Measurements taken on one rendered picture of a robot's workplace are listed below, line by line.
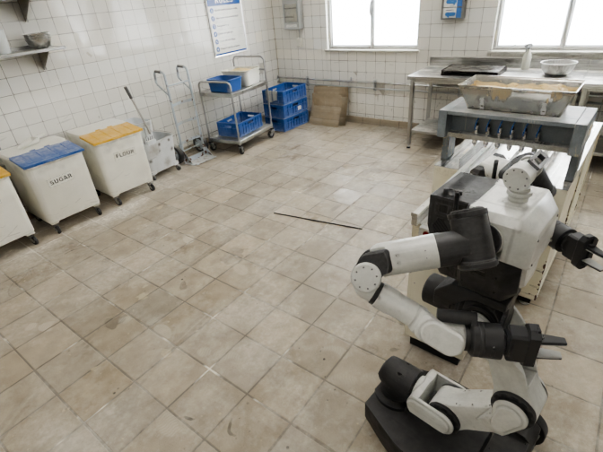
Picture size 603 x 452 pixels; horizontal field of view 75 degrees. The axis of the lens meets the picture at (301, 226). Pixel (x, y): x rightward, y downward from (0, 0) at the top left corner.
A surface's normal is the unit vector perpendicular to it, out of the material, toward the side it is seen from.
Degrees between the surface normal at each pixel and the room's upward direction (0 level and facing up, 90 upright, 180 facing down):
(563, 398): 0
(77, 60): 90
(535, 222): 45
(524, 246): 85
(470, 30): 90
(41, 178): 92
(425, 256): 61
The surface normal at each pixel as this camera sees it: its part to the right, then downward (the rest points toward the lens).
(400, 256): -0.21, 0.04
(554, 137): -0.63, 0.44
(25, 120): 0.80, 0.26
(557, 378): -0.08, -0.86
